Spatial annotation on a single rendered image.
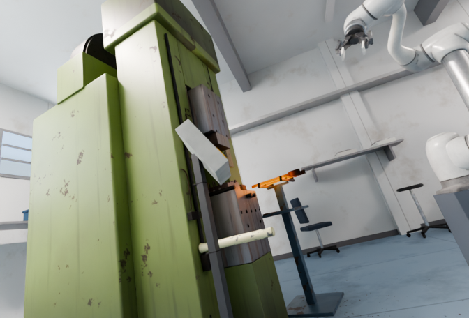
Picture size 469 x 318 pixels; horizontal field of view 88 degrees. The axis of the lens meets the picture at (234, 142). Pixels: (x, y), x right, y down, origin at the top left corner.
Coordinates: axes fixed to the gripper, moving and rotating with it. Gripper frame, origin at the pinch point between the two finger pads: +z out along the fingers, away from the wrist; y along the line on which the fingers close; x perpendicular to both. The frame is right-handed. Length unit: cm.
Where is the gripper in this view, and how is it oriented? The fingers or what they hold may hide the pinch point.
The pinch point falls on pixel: (352, 51)
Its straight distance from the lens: 113.7
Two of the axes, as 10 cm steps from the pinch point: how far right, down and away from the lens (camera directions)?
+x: -4.4, -7.5, -5.0
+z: -3.7, 6.5, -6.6
